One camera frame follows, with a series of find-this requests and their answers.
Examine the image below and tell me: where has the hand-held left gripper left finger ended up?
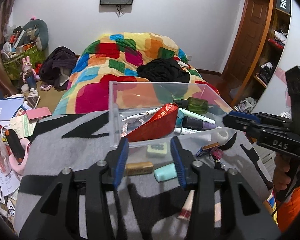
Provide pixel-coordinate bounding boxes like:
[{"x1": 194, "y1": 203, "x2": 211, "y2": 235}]
[{"x1": 19, "y1": 137, "x2": 129, "y2": 240}]

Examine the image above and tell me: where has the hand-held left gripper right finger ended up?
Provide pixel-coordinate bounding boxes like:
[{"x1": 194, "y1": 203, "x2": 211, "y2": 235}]
[{"x1": 170, "y1": 136, "x2": 282, "y2": 240}]

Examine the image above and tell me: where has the person's right forearm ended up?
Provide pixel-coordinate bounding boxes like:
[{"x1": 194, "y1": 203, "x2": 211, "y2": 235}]
[{"x1": 276, "y1": 180, "x2": 300, "y2": 233}]

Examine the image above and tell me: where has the pink white braided bracelet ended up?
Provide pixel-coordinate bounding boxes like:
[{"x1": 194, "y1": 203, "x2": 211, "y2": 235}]
[{"x1": 121, "y1": 119, "x2": 144, "y2": 138}]

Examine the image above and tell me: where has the white pen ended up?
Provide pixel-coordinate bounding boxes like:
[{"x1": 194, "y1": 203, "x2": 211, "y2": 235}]
[{"x1": 122, "y1": 107, "x2": 163, "y2": 123}]

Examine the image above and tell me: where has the pale green book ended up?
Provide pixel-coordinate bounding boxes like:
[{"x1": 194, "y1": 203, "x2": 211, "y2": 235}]
[{"x1": 9, "y1": 114, "x2": 38, "y2": 139}]

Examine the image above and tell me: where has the wooden door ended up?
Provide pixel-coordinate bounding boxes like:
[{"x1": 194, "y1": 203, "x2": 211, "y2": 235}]
[{"x1": 222, "y1": 0, "x2": 272, "y2": 90}]

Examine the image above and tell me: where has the dark purple tube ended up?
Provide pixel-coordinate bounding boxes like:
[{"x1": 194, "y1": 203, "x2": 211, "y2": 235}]
[{"x1": 182, "y1": 116, "x2": 216, "y2": 131}]

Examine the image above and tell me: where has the clear plastic storage box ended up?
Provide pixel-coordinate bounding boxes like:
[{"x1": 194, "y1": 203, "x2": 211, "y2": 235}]
[{"x1": 108, "y1": 81, "x2": 237, "y2": 148}]

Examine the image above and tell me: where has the grey green neck pillow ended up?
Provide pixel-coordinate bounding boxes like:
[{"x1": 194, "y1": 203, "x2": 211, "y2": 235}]
[{"x1": 21, "y1": 19, "x2": 49, "y2": 52}]

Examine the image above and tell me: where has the white sliding wardrobe door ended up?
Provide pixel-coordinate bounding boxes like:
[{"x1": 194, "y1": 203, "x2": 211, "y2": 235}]
[{"x1": 250, "y1": 0, "x2": 300, "y2": 120}]

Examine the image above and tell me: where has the wooden open shelf cabinet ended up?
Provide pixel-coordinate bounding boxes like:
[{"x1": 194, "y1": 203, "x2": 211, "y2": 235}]
[{"x1": 230, "y1": 0, "x2": 293, "y2": 110}]

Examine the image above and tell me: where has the colourful patchwork quilt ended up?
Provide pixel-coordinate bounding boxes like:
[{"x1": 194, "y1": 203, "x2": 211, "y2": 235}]
[{"x1": 51, "y1": 32, "x2": 219, "y2": 115}]

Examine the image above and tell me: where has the brown cosmetic tube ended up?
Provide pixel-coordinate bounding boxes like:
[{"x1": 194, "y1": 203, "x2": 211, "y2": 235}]
[{"x1": 177, "y1": 190, "x2": 195, "y2": 221}]

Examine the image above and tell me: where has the small blue orange box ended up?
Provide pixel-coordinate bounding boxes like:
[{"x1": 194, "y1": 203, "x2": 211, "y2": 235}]
[{"x1": 195, "y1": 142, "x2": 220, "y2": 158}]

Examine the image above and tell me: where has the pink bag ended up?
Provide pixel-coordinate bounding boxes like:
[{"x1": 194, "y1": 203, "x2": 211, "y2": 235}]
[{"x1": 0, "y1": 132, "x2": 13, "y2": 173}]

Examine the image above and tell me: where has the pale green dotted cube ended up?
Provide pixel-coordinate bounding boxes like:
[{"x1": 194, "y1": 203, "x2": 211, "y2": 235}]
[{"x1": 147, "y1": 144, "x2": 169, "y2": 157}]

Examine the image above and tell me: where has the white labelled tube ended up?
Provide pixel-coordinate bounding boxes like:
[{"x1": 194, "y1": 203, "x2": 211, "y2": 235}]
[{"x1": 174, "y1": 127, "x2": 210, "y2": 135}]

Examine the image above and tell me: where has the person's right hand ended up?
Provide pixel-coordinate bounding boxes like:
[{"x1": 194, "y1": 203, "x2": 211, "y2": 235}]
[{"x1": 273, "y1": 154, "x2": 290, "y2": 188}]

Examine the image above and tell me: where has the red foil packet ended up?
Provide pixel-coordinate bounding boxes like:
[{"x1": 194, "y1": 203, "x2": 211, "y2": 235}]
[{"x1": 127, "y1": 103, "x2": 179, "y2": 142}]

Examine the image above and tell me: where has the translucent tape roll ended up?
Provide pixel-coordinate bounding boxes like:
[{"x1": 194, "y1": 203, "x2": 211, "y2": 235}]
[{"x1": 211, "y1": 129, "x2": 229, "y2": 142}]

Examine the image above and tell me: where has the small gold box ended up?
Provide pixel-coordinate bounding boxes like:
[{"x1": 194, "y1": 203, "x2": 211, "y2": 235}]
[{"x1": 126, "y1": 162, "x2": 154, "y2": 176}]

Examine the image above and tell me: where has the black orange handle tool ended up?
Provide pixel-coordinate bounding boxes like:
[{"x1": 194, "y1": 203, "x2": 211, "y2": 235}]
[{"x1": 5, "y1": 129, "x2": 25, "y2": 164}]

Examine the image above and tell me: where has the black garment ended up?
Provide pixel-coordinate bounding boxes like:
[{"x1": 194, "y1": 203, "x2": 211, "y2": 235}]
[{"x1": 136, "y1": 59, "x2": 190, "y2": 83}]

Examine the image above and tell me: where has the pink book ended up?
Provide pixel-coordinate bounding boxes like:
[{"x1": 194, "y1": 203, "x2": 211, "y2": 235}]
[{"x1": 25, "y1": 107, "x2": 52, "y2": 120}]

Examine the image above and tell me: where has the brown curtain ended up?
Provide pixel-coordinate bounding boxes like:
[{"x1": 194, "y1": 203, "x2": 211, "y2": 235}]
[{"x1": 0, "y1": 0, "x2": 23, "y2": 95}]

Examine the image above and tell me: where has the blue notebook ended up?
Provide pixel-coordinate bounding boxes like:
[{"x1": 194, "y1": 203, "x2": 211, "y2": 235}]
[{"x1": 0, "y1": 97, "x2": 25, "y2": 123}]

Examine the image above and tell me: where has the white teal marker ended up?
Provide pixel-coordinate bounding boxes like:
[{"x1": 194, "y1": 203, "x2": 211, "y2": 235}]
[{"x1": 178, "y1": 107, "x2": 215, "y2": 124}]

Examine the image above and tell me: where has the beige foundation bottle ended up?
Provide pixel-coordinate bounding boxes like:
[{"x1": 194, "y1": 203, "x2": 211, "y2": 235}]
[{"x1": 214, "y1": 189, "x2": 222, "y2": 222}]

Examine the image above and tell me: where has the green storage box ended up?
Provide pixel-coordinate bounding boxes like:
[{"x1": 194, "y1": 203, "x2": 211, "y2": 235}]
[{"x1": 2, "y1": 46, "x2": 45, "y2": 80}]

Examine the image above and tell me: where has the dark clothes pile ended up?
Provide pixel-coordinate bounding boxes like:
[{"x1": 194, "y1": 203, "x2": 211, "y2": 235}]
[{"x1": 39, "y1": 46, "x2": 77, "y2": 90}]

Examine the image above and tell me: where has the pink keychain charm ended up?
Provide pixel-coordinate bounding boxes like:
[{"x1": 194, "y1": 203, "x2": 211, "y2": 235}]
[{"x1": 210, "y1": 149, "x2": 224, "y2": 160}]

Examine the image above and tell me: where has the dark green bottle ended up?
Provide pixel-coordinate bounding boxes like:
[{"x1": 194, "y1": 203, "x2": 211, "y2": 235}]
[{"x1": 172, "y1": 97, "x2": 209, "y2": 115}]

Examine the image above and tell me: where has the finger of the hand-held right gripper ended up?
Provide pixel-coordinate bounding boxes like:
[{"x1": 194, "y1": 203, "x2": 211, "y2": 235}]
[
  {"x1": 222, "y1": 114, "x2": 265, "y2": 143},
  {"x1": 227, "y1": 110, "x2": 293, "y2": 130}
]

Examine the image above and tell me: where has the pink bunny toy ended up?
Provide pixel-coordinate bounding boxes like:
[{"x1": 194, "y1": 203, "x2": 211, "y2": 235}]
[{"x1": 20, "y1": 56, "x2": 37, "y2": 84}]

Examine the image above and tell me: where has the black lettered box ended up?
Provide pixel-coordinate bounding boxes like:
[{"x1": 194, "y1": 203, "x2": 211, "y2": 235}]
[{"x1": 275, "y1": 0, "x2": 292, "y2": 15}]

